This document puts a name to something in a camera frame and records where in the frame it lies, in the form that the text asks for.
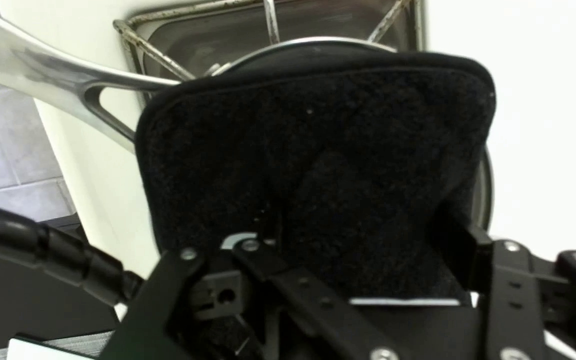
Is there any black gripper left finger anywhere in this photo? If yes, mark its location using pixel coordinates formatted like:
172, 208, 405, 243
190, 237, 407, 360

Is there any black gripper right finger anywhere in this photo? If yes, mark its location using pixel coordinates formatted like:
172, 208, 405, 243
434, 209, 576, 360

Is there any white gas stove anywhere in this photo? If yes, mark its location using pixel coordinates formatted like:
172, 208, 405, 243
0, 0, 576, 282

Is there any dark grey saucepan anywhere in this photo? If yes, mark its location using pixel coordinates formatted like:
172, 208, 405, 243
0, 3, 495, 236

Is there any black corrugated cable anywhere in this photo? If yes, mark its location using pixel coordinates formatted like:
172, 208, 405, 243
0, 201, 144, 305

